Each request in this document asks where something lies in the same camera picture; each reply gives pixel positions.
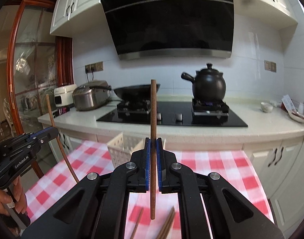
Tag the red white checkered tablecloth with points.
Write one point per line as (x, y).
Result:
(209, 206)

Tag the gold wall socket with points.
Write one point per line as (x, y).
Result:
(94, 67)
(270, 66)

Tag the white rice cooker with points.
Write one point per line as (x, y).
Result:
(63, 96)

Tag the stainless steel pressure cooker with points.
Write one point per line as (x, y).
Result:
(92, 95)

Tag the black range hood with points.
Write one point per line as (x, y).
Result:
(171, 28)

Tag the red and white packet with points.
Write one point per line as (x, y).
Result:
(288, 104)

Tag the small white ceramic cup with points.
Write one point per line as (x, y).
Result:
(266, 107)

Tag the wooden glass door frame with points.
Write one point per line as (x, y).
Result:
(32, 61)

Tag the white upper cabinet left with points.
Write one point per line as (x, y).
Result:
(73, 17)

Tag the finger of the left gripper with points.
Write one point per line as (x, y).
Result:
(45, 135)

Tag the white carved chair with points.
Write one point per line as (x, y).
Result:
(8, 116)

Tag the gold wall socket left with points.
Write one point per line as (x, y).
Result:
(94, 67)

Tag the black glass gas stove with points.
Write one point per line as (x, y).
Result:
(176, 113)

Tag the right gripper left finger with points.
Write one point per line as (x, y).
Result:
(96, 207)

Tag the person's left hand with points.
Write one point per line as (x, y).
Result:
(18, 194)

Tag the gold wall socket right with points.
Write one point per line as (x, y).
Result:
(270, 66)

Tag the white upper cabinet right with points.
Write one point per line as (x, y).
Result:
(275, 13)

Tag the white lower cabinets with countertop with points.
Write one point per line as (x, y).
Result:
(270, 140)

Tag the white perforated utensil basket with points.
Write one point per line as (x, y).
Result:
(122, 146)

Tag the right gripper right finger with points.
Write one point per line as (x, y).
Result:
(209, 206)

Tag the white cabinet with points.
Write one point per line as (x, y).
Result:
(73, 17)
(275, 13)

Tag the black wok pan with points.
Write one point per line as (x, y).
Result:
(134, 92)

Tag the black clay pot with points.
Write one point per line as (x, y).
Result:
(208, 85)

